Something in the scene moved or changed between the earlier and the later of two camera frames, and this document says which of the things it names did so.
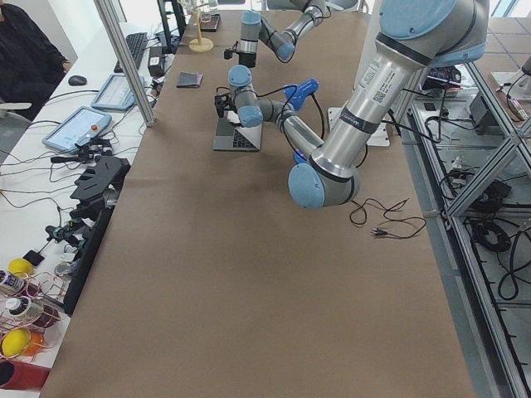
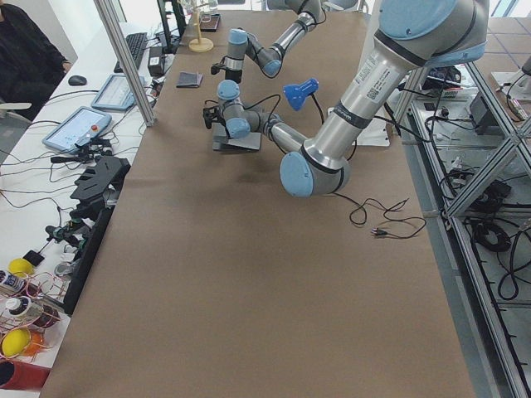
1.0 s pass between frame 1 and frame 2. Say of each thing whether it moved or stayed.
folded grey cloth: stayed
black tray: stayed
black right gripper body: moved
